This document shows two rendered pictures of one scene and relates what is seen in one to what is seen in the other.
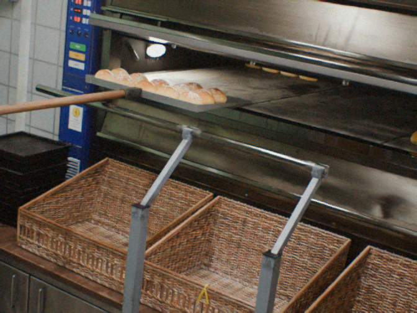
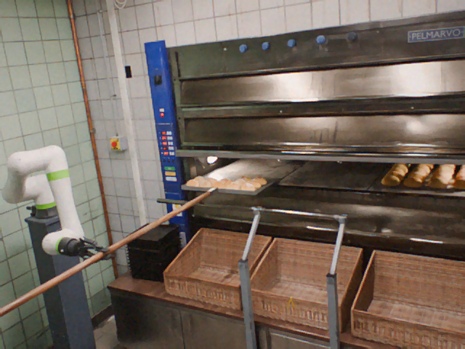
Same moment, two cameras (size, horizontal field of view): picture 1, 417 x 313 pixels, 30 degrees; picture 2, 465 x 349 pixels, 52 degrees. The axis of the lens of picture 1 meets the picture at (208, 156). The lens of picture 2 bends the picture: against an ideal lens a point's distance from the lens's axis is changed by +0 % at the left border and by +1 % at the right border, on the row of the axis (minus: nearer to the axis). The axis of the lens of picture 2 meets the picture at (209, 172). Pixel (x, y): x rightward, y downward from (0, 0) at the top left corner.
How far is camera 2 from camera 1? 42 cm
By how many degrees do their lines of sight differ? 1
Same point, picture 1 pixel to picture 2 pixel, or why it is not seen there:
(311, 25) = (309, 132)
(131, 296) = (248, 313)
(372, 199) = (370, 223)
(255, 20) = (275, 134)
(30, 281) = (180, 313)
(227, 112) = (269, 189)
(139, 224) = (245, 271)
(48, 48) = (150, 172)
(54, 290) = (197, 315)
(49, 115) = (160, 209)
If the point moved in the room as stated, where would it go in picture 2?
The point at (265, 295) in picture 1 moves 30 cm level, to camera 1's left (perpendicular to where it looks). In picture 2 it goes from (333, 299) to (271, 306)
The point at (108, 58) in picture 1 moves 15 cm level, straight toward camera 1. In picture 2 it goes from (189, 171) to (192, 176)
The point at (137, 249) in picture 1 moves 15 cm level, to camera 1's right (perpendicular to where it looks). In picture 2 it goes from (246, 286) to (274, 282)
